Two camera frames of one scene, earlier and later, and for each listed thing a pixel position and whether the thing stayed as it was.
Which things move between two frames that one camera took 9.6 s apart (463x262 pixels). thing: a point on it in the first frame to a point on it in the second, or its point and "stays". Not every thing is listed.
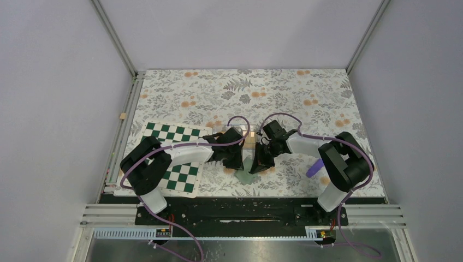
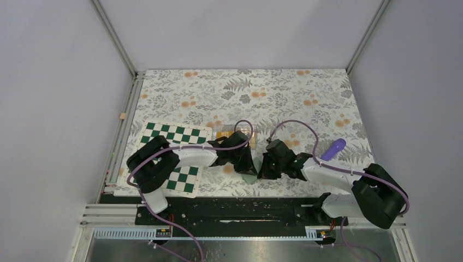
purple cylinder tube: x=315 y=167 to x=337 y=145
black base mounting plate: x=241 y=213 stays
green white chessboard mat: x=181 y=180 stays
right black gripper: x=260 y=163 to x=265 y=173
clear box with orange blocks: x=249 y=132 stays
